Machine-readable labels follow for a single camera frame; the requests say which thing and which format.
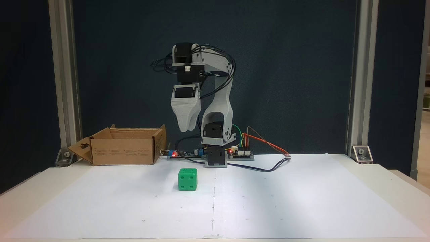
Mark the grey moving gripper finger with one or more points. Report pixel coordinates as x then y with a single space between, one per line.
183 111

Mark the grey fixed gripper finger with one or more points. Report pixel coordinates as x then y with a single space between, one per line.
198 106

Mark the green dice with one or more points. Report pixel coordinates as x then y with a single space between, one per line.
187 179

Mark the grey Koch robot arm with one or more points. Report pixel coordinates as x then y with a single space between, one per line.
221 101

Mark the circuit board with blue parts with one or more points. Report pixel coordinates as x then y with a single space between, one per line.
186 154

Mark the circuit board with jumper pins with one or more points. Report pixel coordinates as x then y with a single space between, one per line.
241 154

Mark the brown cardboard box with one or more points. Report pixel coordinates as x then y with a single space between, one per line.
124 151

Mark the aluminium frame post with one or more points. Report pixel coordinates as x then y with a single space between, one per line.
362 74
63 74

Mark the metal corner bracket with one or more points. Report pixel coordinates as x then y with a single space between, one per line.
362 154
67 156

